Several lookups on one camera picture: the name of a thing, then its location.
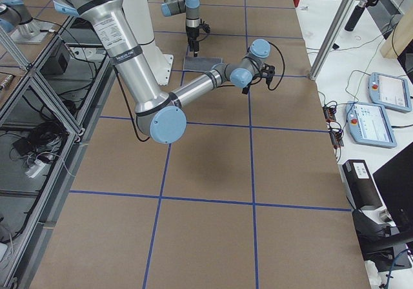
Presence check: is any far teach pendant tablet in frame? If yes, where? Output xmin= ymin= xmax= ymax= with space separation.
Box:
xmin=368 ymin=72 xmax=412 ymax=113

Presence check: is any teach pendant tablet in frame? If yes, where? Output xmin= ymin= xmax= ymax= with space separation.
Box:
xmin=345 ymin=101 xmax=397 ymax=148
xmin=368 ymin=72 xmax=412 ymax=113

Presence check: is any black monitor on stand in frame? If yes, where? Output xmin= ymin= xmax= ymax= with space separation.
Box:
xmin=352 ymin=144 xmax=412 ymax=272

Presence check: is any pink and grey towel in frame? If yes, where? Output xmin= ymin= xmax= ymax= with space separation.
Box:
xmin=183 ymin=56 xmax=223 ymax=72

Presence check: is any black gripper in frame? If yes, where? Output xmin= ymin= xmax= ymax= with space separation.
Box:
xmin=241 ymin=63 xmax=275 ymax=94
xmin=186 ymin=26 xmax=211 ymax=57

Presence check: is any white power strip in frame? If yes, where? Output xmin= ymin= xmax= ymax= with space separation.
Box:
xmin=25 ymin=159 xmax=46 ymax=178

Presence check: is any near teach pendant tablet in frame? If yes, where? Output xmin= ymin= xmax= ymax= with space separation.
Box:
xmin=345 ymin=101 xmax=397 ymax=148

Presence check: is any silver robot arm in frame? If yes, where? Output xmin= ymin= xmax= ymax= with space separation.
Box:
xmin=54 ymin=0 xmax=271 ymax=144
xmin=161 ymin=0 xmax=210 ymax=57

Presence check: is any black cylindrical bottle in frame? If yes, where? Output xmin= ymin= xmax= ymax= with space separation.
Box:
xmin=344 ymin=0 xmax=367 ymax=32

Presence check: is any floor cable bundle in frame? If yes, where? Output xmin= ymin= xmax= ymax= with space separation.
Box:
xmin=9 ymin=98 xmax=78 ymax=167

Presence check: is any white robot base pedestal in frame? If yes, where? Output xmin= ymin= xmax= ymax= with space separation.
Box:
xmin=123 ymin=0 xmax=174 ymax=86

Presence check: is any aluminium frame post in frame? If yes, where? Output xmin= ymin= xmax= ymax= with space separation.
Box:
xmin=308 ymin=0 xmax=356 ymax=81

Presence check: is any black power box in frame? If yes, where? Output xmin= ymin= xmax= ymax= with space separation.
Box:
xmin=342 ymin=159 xmax=383 ymax=210

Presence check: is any aluminium frame rail structure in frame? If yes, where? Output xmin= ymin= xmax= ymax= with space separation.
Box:
xmin=1 ymin=18 xmax=113 ymax=288

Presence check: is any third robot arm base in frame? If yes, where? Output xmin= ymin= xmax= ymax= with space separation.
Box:
xmin=1 ymin=0 xmax=57 ymax=45

